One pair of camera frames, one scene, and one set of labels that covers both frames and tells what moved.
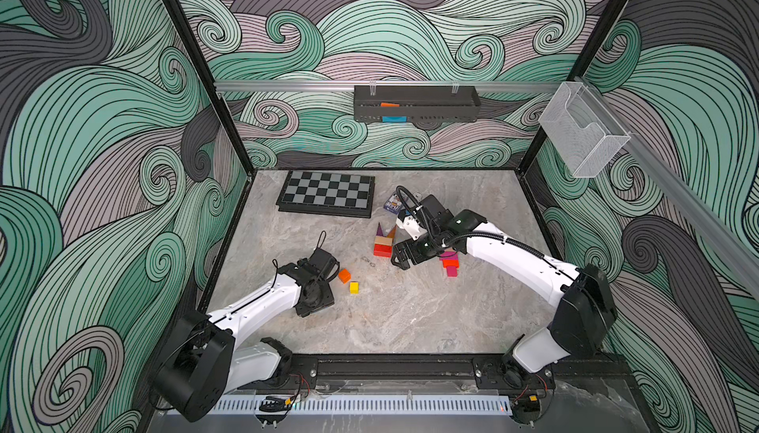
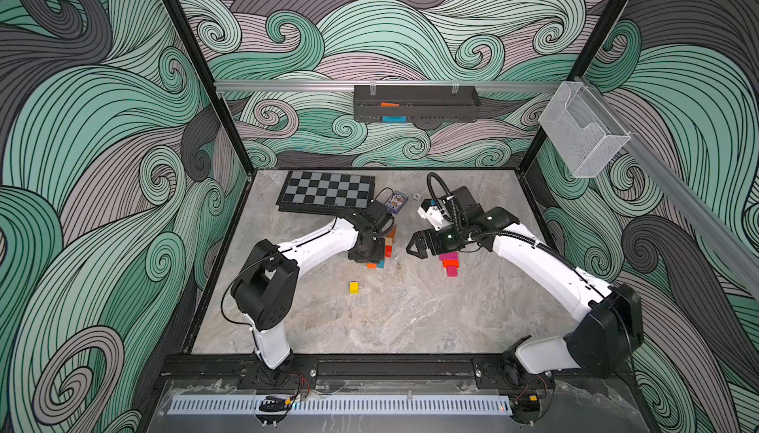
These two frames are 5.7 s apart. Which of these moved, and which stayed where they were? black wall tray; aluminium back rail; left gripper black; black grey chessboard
Moved: left gripper black
Stayed: aluminium back rail; black grey chessboard; black wall tray
